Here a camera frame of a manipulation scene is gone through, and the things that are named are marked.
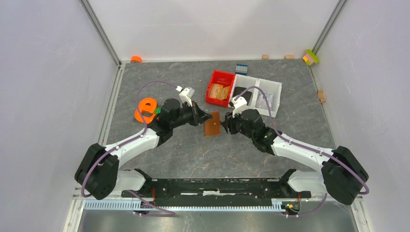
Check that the multicolour toy brick stack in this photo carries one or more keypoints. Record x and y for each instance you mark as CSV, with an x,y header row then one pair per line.
x,y
310,58

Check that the gold card in red bin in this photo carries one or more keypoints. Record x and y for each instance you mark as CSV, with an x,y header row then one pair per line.
x,y
215,91

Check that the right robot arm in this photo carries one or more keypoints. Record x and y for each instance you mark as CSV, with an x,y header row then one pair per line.
x,y
336,172

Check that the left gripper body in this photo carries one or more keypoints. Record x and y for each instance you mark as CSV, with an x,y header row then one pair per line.
x,y
187,115

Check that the wooden arch block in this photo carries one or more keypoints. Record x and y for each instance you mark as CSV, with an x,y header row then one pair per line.
x,y
320,94

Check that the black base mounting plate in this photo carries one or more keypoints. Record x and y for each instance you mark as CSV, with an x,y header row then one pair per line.
x,y
217,191

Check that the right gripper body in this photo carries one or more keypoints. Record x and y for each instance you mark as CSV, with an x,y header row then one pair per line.
x,y
235,124

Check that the blue toy brick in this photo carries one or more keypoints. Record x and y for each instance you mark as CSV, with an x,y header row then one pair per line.
x,y
241,69

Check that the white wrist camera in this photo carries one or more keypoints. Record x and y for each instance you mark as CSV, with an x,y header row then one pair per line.
x,y
185,94
239,104

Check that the orange letter e toy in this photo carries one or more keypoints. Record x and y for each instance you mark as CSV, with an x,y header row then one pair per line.
x,y
146,110

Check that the white divided plastic bin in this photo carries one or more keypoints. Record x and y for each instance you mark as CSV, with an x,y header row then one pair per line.
x,y
262,86

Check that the orange tape roll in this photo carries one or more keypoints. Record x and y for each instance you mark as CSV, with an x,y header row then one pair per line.
x,y
136,59

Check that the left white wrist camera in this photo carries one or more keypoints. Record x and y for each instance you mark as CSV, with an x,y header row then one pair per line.
x,y
185,94

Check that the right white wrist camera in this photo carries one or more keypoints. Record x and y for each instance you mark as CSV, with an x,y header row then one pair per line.
x,y
239,104

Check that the brown leather card holder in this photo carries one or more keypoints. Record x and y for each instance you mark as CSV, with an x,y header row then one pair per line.
x,y
212,126

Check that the aluminium frame rail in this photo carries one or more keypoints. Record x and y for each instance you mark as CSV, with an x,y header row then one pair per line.
x,y
125,200

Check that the red plastic bin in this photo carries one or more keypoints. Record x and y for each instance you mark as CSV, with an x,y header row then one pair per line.
x,y
222,78

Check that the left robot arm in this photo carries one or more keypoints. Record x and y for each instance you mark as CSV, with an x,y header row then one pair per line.
x,y
99,172

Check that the black wallet in bin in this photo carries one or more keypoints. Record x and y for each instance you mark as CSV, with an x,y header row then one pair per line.
x,y
238,90

